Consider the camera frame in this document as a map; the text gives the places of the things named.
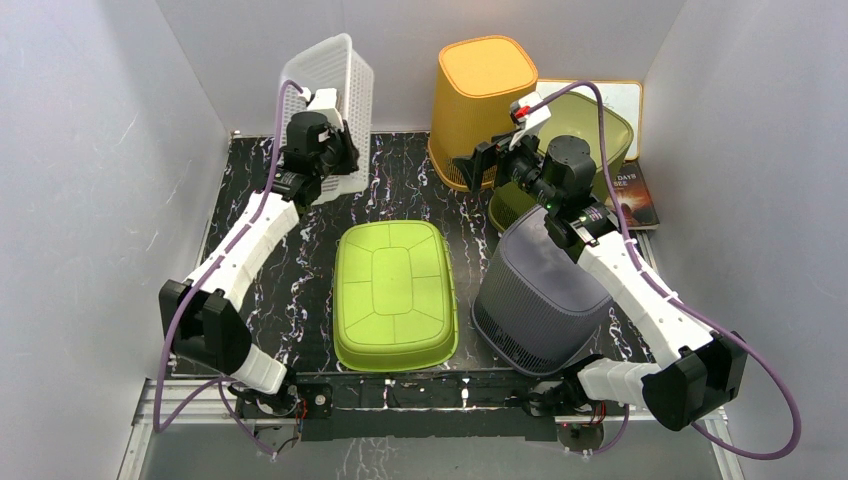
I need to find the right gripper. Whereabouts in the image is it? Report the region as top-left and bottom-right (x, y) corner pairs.
(453, 123), (561, 213)

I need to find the orange mesh basket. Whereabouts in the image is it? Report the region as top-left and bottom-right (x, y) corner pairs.
(428, 35), (538, 192)

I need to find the white perforated plastic basket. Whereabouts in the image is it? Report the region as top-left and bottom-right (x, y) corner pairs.
(278, 33), (374, 205)

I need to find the olive green mesh basket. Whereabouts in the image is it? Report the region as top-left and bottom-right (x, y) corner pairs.
(488, 91), (635, 232)

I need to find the grey mesh basket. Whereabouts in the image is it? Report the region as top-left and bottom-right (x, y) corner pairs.
(471, 206), (614, 377)

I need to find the lime green plastic tray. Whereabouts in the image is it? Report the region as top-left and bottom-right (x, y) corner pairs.
(333, 220), (459, 372)

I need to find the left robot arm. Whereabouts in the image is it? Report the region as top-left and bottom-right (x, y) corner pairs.
(158, 109), (359, 416)

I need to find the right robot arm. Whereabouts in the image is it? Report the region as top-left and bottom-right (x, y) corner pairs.
(452, 135), (748, 431)

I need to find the dark paperback book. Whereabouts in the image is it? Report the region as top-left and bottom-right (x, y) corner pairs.
(612, 160), (660, 230)

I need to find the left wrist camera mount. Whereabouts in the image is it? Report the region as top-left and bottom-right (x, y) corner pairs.
(298, 87), (343, 130)

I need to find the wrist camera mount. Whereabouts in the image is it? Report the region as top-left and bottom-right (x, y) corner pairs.
(298, 87), (343, 130)
(509, 91), (551, 150)

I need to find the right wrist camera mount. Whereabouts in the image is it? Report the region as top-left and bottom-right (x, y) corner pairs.
(509, 91), (551, 150)

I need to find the small whiteboard with yellow frame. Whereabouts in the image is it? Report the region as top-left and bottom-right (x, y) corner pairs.
(540, 80), (643, 161)

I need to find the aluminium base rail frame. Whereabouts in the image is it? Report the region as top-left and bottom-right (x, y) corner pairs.
(117, 231), (747, 480)

